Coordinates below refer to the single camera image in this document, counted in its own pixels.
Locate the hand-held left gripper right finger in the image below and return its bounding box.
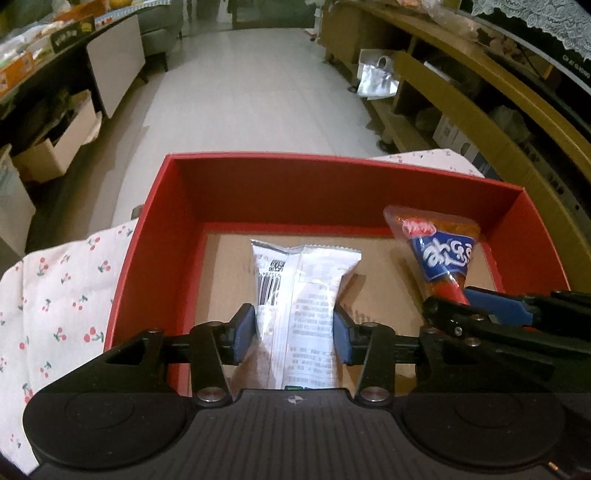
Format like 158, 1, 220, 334
332, 305, 486, 409

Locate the wooden television cabinet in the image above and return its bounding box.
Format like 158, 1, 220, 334
318, 0, 591, 296

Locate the red cardboard box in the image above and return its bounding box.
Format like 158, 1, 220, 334
105, 153, 573, 398

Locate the orange cardboard box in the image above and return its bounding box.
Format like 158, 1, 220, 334
0, 51, 37, 99

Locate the black sideboard with white doors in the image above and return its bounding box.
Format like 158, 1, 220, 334
0, 0, 148, 252

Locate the grey sofa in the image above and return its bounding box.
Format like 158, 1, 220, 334
139, 0, 186, 73

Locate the black box with yellow label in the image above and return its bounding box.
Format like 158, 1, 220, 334
50, 16, 97, 49

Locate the cherry print tablecloth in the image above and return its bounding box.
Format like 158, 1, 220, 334
0, 148, 485, 476

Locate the blue and orange snack packet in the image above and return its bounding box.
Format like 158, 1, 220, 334
383, 205, 484, 308

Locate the black television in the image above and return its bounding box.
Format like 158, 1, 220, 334
462, 14, 591, 155

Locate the white cardboard box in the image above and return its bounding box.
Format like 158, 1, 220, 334
11, 90, 103, 183

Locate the white snack packet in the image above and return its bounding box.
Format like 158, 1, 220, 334
249, 239, 363, 391

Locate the silver bag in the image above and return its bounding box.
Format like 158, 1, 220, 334
355, 48, 402, 100

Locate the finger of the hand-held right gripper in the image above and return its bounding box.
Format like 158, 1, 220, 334
464, 286, 591, 339
422, 295, 591, 383

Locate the white lace cloth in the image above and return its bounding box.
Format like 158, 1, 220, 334
471, 0, 591, 52

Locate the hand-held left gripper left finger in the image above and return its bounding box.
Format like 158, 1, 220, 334
104, 302, 257, 408

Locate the white carton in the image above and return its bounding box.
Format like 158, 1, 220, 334
433, 113, 468, 149

